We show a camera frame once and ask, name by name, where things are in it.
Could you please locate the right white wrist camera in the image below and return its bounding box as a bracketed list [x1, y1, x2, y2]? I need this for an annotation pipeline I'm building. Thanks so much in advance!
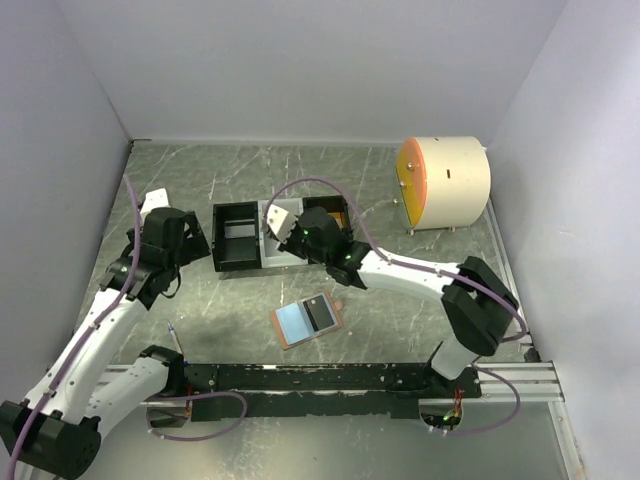
[266, 204, 298, 243]

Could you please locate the black white three-compartment tray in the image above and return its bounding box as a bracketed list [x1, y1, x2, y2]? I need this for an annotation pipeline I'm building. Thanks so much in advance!
[211, 195, 351, 272]

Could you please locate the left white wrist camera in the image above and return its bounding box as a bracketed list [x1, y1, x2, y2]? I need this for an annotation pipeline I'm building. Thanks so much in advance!
[140, 188, 170, 219]

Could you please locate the orange leather card holder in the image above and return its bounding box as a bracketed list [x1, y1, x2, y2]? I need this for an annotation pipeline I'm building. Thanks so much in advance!
[270, 291, 344, 350]

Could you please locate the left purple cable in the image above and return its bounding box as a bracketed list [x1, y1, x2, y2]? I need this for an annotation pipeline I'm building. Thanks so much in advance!
[7, 174, 249, 480]

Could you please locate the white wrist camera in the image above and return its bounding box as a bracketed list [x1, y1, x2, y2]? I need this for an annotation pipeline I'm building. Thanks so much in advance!
[140, 188, 170, 219]
[266, 204, 298, 243]

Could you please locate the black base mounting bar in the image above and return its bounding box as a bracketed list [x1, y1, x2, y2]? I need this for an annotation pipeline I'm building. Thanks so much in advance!
[124, 362, 481, 421]

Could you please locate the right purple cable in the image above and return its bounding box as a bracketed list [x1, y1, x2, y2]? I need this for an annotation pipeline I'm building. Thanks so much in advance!
[263, 177, 529, 436]

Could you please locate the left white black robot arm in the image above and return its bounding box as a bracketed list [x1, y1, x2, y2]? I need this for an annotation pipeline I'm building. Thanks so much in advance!
[1, 207, 210, 479]

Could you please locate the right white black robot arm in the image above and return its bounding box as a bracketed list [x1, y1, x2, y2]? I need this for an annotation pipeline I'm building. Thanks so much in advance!
[264, 205, 518, 398]

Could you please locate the purple cable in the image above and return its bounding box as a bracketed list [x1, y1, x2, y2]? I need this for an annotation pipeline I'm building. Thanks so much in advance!
[263, 177, 529, 436]
[7, 174, 249, 480]

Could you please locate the cream cylinder with orange lid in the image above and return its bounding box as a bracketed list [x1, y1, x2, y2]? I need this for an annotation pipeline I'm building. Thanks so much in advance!
[395, 136, 491, 230]

